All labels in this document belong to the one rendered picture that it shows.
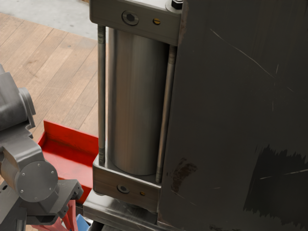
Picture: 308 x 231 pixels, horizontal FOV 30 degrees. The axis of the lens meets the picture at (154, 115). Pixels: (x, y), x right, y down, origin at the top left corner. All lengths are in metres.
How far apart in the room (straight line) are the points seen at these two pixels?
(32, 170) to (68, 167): 0.40
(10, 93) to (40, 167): 0.11
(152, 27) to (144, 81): 0.07
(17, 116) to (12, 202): 0.12
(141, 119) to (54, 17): 2.48
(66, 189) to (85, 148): 0.31
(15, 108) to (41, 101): 0.50
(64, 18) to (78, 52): 1.64
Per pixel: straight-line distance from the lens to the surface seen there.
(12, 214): 0.81
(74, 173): 1.13
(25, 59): 1.39
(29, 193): 0.75
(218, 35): 0.46
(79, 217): 0.94
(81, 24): 2.99
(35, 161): 0.74
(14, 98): 0.79
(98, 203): 0.75
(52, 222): 0.86
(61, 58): 1.38
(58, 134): 1.16
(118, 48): 0.54
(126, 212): 0.74
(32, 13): 3.08
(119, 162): 0.65
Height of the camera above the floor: 1.79
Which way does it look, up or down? 45 degrees down
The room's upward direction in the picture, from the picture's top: 5 degrees clockwise
